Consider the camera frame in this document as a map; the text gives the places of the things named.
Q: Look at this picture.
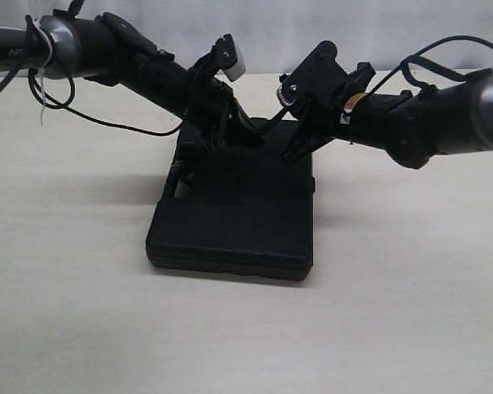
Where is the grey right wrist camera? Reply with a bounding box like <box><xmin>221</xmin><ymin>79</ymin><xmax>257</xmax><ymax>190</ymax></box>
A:
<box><xmin>277</xmin><ymin>40</ymin><xmax>348</xmax><ymax>108</ymax></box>

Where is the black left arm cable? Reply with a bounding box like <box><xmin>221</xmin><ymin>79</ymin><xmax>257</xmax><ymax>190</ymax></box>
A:
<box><xmin>0</xmin><ymin>0</ymin><xmax>182</xmax><ymax>136</ymax></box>

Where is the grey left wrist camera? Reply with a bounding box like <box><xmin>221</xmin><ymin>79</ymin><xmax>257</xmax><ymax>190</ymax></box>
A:
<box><xmin>209</xmin><ymin>34</ymin><xmax>246</xmax><ymax>82</ymax></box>

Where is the black plastic carry case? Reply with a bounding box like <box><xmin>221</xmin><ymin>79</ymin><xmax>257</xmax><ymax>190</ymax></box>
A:
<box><xmin>145</xmin><ymin>120</ymin><xmax>315</xmax><ymax>282</ymax></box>

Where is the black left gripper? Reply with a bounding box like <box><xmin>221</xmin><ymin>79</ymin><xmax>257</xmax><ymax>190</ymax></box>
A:
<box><xmin>182</xmin><ymin>57</ymin><xmax>265</xmax><ymax>181</ymax></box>

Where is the white zip tie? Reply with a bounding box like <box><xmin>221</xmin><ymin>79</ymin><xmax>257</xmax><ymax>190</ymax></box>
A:
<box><xmin>27</xmin><ymin>16</ymin><xmax>53</xmax><ymax>126</ymax></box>

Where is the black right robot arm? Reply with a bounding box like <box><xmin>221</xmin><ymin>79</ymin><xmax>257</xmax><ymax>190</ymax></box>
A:
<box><xmin>277</xmin><ymin>62</ymin><xmax>493</xmax><ymax>169</ymax></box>

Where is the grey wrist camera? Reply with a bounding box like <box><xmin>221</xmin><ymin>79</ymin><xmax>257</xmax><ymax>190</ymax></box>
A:
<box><xmin>209</xmin><ymin>34</ymin><xmax>246</xmax><ymax>82</ymax></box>
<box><xmin>277</xmin><ymin>40</ymin><xmax>348</xmax><ymax>108</ymax></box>

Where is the black braided rope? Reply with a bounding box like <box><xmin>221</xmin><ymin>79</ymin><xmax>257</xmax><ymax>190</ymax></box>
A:
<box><xmin>170</xmin><ymin>98</ymin><xmax>297</xmax><ymax>181</ymax></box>

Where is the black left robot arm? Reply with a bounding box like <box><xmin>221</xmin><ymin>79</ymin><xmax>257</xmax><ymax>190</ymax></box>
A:
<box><xmin>0</xmin><ymin>10</ymin><xmax>265</xmax><ymax>154</ymax></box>

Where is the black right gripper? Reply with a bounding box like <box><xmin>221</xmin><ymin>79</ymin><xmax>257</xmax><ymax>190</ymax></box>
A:
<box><xmin>280</xmin><ymin>62</ymin><xmax>374</xmax><ymax>164</ymax></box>

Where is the white backdrop curtain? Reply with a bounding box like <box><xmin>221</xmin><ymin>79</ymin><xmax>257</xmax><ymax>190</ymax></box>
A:
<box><xmin>0</xmin><ymin>0</ymin><xmax>493</xmax><ymax>79</ymax></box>

